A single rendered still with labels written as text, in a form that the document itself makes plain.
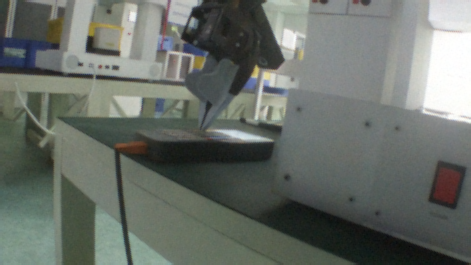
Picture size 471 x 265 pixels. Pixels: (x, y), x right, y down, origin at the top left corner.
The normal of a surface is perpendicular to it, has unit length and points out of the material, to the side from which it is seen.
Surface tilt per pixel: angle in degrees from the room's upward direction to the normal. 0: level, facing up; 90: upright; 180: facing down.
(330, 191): 90
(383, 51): 90
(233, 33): 90
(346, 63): 90
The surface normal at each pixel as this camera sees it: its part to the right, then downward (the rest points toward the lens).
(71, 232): 0.72, 0.21
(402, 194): -0.68, 0.01
